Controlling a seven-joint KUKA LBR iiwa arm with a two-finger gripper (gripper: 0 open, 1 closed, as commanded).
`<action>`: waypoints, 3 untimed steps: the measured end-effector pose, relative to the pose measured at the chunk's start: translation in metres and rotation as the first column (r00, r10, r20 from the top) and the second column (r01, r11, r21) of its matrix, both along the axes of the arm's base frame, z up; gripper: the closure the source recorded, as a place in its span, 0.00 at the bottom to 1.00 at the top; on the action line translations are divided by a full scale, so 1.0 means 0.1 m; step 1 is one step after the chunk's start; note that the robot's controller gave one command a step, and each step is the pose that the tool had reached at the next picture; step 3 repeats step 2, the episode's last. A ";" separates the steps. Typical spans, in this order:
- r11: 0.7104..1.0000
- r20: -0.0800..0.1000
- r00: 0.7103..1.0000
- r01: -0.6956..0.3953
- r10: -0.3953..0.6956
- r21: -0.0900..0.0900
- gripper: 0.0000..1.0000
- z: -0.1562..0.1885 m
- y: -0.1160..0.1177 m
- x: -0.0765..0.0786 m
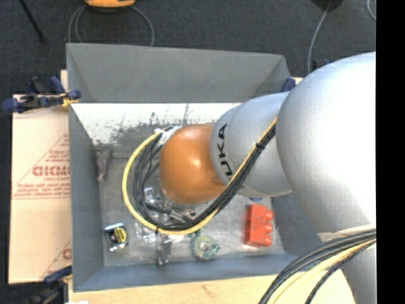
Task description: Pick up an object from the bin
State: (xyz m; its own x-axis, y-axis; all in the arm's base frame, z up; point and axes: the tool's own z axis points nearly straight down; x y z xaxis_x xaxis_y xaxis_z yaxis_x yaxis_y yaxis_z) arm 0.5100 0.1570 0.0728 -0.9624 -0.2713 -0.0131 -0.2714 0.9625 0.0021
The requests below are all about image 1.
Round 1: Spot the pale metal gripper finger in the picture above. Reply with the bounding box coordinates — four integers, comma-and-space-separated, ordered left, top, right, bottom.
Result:
163, 235, 173, 264
155, 234, 165, 266

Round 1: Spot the clear plastic piece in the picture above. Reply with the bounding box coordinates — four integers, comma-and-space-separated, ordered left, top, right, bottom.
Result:
134, 222, 156, 243

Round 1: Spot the green clear tape roll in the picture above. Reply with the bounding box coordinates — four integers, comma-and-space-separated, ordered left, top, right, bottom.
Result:
190, 235, 220, 261

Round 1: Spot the black and yellow tape measure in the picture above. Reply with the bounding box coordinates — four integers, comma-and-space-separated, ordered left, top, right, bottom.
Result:
104, 222, 130, 254

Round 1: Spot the red toy brick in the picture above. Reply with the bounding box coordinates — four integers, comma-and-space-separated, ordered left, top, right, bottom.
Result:
244, 203, 275, 248

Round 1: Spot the brown cardboard board, red print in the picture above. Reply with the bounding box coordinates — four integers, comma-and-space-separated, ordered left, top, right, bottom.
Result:
8, 94, 73, 285

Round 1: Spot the grey metal bin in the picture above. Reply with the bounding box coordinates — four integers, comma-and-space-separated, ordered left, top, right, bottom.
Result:
65, 42, 321, 293

